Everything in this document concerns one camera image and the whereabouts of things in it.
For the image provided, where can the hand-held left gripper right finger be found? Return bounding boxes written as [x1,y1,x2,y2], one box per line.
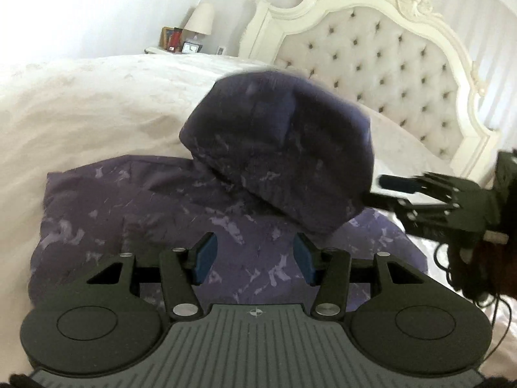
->
[292,233,429,322]

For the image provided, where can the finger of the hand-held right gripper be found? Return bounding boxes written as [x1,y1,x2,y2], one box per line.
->
[377,172,461,205]
[361,192,455,221]

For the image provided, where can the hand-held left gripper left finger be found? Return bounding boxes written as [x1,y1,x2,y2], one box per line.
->
[86,232,219,322]

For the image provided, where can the black cable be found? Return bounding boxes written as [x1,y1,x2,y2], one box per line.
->
[433,242,510,366]

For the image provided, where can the white shade table lamp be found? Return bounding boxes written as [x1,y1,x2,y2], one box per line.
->
[184,2,215,46]

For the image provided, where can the cream tufted headboard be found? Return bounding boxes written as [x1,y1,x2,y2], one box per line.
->
[238,0,503,189]

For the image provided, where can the white floral bedspread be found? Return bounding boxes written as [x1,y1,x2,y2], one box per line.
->
[0,52,517,372]

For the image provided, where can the purple patterned hooded jacket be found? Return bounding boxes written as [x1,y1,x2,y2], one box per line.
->
[30,69,429,312]

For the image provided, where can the person's right forearm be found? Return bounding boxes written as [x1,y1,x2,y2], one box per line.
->
[452,238,517,304]

